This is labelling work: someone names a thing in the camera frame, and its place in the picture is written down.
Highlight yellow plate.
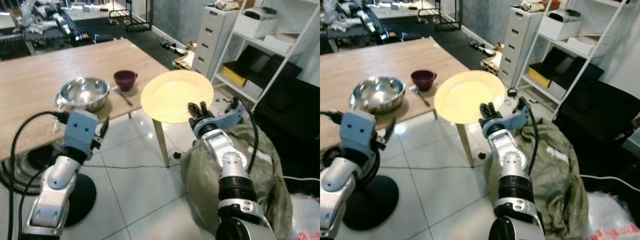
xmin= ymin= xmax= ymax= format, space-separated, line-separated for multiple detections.
xmin=139 ymin=69 xmax=215 ymax=125
xmin=433 ymin=69 xmax=507 ymax=125

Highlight wooden table leg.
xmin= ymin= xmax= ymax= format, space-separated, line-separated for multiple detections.
xmin=457 ymin=122 xmax=475 ymax=169
xmin=151 ymin=120 xmax=171 ymax=169

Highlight metal spoon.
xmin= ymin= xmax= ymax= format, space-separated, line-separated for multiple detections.
xmin=410 ymin=87 xmax=431 ymax=107
xmin=113 ymin=87 xmax=134 ymax=107

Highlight yellow box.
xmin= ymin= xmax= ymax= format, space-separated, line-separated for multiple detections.
xmin=221 ymin=64 xmax=249 ymax=87
xmin=527 ymin=67 xmax=553 ymax=89

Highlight maroon bowl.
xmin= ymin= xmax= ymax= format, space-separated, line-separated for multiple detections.
xmin=410 ymin=69 xmax=438 ymax=93
xmin=113 ymin=69 xmax=139 ymax=93

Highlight white drawer cabinet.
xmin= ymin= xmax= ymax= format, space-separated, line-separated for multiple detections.
xmin=497 ymin=5 xmax=544 ymax=89
xmin=192 ymin=4 xmax=239 ymax=79

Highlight black box on shelf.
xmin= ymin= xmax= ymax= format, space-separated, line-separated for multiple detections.
xmin=528 ymin=47 xmax=606 ymax=96
xmin=234 ymin=47 xmax=304 ymax=94

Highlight olive green cloth sack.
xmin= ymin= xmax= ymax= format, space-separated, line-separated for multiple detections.
xmin=482 ymin=117 xmax=592 ymax=240
xmin=179 ymin=122 xmax=294 ymax=240

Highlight large black case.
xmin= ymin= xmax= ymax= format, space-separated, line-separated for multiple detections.
xmin=552 ymin=82 xmax=640 ymax=179
xmin=252 ymin=77 xmax=321 ymax=182

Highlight white printer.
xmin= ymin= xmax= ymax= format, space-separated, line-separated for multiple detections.
xmin=538 ymin=8 xmax=584 ymax=42
xmin=233 ymin=7 xmax=280 ymax=40

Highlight white flat box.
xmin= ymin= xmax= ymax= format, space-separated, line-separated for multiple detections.
xmin=262 ymin=33 xmax=306 ymax=56
xmin=567 ymin=34 xmax=611 ymax=57

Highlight black metal rack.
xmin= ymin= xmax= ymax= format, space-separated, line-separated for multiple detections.
xmin=107 ymin=0 xmax=154 ymax=32
xmin=434 ymin=0 xmax=464 ymax=33

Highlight clear white plastic bag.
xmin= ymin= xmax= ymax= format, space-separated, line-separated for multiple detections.
xmin=582 ymin=192 xmax=640 ymax=240
xmin=289 ymin=192 xmax=321 ymax=240

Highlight white metal shelf unit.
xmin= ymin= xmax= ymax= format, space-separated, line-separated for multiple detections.
xmin=517 ymin=0 xmax=640 ymax=119
xmin=212 ymin=0 xmax=321 ymax=112

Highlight light blue left wrist camera mount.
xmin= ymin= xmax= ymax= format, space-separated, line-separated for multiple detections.
xmin=339 ymin=109 xmax=379 ymax=162
xmin=63 ymin=109 xmax=104 ymax=161

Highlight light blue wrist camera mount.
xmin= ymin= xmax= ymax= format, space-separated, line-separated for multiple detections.
xmin=339 ymin=109 xmax=379 ymax=162
xmin=202 ymin=102 xmax=246 ymax=134
xmin=63 ymin=109 xmax=104 ymax=161
xmin=495 ymin=104 xmax=532 ymax=134

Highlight light blue right wrist camera mount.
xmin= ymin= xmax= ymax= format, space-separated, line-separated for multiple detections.
xmin=202 ymin=102 xmax=246 ymax=134
xmin=495 ymin=104 xmax=532 ymax=134

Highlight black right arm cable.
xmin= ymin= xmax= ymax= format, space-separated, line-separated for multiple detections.
xmin=519 ymin=97 xmax=542 ymax=177
xmin=232 ymin=97 xmax=261 ymax=174

